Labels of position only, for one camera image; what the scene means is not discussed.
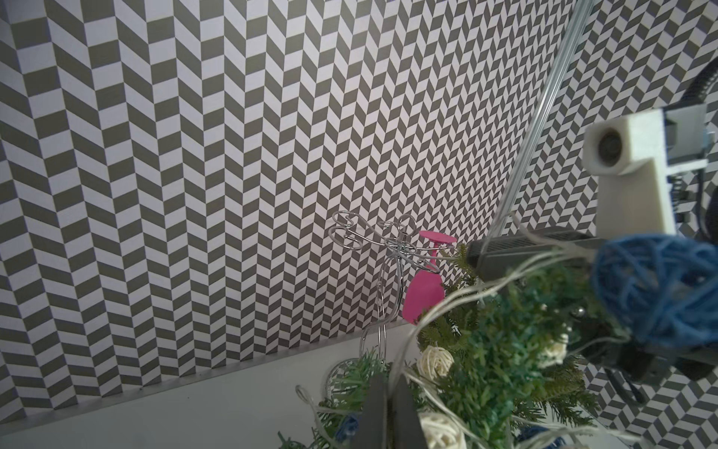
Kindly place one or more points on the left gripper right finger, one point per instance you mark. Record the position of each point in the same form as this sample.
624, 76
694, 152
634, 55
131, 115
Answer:
407, 432

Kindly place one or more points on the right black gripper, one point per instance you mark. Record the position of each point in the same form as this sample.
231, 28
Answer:
638, 362

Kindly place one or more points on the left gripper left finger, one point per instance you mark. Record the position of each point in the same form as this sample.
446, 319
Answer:
372, 427

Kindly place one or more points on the dark green christmas tree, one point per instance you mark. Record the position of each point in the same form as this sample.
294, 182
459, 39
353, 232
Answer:
490, 372

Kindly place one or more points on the rattan ball string light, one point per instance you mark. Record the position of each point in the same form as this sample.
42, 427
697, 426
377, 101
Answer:
492, 352

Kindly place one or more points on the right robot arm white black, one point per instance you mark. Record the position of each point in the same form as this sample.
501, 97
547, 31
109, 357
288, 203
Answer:
653, 257

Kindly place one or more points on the pink hourglass ornament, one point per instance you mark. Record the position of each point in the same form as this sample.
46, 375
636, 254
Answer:
425, 290

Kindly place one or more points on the chrome jewelry stand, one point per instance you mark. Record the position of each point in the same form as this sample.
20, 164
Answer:
396, 241

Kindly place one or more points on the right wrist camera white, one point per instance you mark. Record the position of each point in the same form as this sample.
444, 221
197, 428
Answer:
633, 157

